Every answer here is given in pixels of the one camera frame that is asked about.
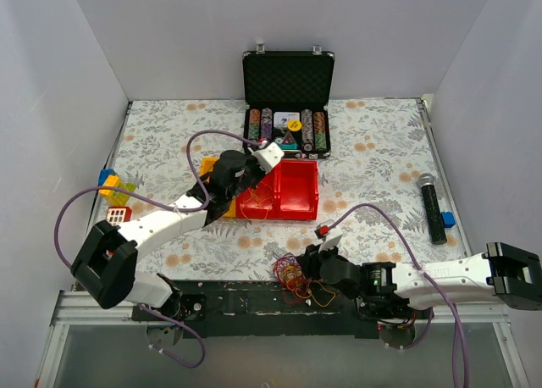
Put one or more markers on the floral table mat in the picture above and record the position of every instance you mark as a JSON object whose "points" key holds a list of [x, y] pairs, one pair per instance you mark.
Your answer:
{"points": [[379, 147]]}

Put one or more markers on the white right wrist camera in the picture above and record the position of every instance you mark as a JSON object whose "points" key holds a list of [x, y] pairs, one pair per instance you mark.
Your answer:
{"points": [[330, 237]]}

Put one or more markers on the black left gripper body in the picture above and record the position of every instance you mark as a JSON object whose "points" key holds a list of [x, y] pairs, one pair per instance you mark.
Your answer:
{"points": [[257, 173]]}

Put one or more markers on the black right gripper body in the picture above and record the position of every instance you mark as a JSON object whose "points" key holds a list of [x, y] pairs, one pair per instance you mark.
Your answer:
{"points": [[313, 260]]}

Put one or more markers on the black poker chip case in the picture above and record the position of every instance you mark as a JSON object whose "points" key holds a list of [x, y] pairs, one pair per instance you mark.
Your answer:
{"points": [[287, 99]]}

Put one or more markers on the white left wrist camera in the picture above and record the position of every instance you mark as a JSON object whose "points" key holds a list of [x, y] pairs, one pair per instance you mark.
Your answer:
{"points": [[269, 157]]}

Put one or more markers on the red plastic bin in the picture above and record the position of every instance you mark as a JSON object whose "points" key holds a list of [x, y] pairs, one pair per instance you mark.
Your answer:
{"points": [[258, 202], [296, 190]]}

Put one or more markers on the blue toy brick right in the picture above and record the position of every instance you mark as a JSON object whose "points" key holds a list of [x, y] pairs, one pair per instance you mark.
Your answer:
{"points": [[448, 219]]}

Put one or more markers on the red white toy house block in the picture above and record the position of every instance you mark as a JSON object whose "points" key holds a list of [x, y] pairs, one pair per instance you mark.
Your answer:
{"points": [[117, 215]]}

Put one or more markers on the blue toy brick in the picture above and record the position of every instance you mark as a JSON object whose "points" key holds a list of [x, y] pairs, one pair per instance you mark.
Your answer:
{"points": [[103, 175], [448, 219]]}

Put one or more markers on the black handheld microphone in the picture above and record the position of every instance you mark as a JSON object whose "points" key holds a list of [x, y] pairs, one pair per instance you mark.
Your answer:
{"points": [[432, 209]]}

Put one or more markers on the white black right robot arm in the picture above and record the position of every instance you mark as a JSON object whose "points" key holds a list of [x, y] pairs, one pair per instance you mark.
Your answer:
{"points": [[502, 273]]}

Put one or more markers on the aluminium frame rail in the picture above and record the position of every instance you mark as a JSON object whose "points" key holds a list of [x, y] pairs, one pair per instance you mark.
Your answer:
{"points": [[471, 312]]}

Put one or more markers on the blue toy brick left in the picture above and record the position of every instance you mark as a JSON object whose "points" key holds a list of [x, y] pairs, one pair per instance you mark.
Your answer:
{"points": [[103, 175]]}

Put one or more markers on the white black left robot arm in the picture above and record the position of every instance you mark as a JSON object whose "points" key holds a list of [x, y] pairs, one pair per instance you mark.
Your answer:
{"points": [[106, 263]]}

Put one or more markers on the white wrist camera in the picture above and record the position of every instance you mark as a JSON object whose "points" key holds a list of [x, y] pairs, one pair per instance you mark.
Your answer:
{"points": [[330, 237], [269, 157]]}

